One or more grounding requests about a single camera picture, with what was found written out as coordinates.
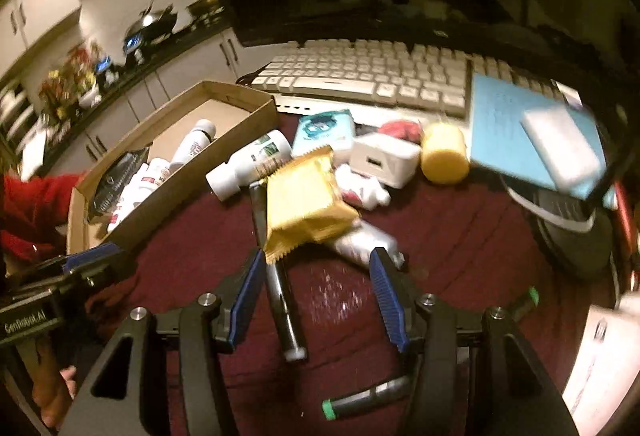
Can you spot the green-capped black marker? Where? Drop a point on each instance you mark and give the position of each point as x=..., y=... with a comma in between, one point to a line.
x=376, y=396

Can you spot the dish rack with plates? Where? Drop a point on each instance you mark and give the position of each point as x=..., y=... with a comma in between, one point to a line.
x=18, y=116

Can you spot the gold foil snack packet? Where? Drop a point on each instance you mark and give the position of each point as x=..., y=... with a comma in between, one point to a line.
x=304, y=204

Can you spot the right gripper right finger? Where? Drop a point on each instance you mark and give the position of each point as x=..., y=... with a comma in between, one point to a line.
x=473, y=367

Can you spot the white keyboard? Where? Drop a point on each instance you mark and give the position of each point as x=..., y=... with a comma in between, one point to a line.
x=392, y=74

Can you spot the white charger adapter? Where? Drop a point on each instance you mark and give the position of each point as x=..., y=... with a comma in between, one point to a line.
x=392, y=161

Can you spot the light blue notebook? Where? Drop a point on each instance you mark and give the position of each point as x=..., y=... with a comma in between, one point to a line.
x=498, y=139

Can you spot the white bottle green label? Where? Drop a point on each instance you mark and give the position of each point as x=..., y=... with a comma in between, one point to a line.
x=249, y=164

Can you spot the yellow round container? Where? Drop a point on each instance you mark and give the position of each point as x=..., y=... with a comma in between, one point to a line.
x=443, y=154

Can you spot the steel wok with lid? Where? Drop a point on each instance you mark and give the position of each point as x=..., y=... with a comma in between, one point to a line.
x=150, y=26

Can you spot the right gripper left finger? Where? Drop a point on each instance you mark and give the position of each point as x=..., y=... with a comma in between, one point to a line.
x=125, y=392

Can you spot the black foil snack packet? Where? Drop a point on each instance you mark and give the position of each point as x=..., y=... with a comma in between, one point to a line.
x=114, y=181

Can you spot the black marker pen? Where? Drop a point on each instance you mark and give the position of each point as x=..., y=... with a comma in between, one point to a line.
x=280, y=296

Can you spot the upper kitchen cabinets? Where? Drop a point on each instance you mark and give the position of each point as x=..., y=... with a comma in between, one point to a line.
x=27, y=23

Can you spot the kitchen cabinets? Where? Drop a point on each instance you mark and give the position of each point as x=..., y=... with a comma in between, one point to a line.
x=27, y=23
x=213, y=53

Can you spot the white pill bottle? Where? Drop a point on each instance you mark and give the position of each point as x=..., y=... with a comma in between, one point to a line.
x=147, y=179

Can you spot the lower kitchen cabinets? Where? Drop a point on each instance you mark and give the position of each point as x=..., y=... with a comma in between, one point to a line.
x=213, y=53

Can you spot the red sleeve forearm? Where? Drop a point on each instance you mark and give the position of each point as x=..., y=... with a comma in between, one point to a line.
x=31, y=213

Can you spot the small white red-label bottle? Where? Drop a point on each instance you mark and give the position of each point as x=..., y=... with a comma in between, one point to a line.
x=200, y=136

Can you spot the white red-printed tube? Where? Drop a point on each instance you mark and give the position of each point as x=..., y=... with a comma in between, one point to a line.
x=357, y=244

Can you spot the teal tissue pack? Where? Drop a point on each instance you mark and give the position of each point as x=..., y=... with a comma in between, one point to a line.
x=335, y=129

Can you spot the white eraser block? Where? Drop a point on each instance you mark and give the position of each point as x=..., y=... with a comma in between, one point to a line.
x=564, y=150

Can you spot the cardboard tray box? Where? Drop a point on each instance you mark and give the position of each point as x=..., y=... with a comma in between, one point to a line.
x=240, y=115

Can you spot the black frying pan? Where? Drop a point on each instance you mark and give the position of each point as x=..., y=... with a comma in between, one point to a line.
x=204, y=9

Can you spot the person's left hand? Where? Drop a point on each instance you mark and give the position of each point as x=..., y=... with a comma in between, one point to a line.
x=54, y=387

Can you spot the red white plastic wrapper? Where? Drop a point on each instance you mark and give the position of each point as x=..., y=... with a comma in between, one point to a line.
x=360, y=191

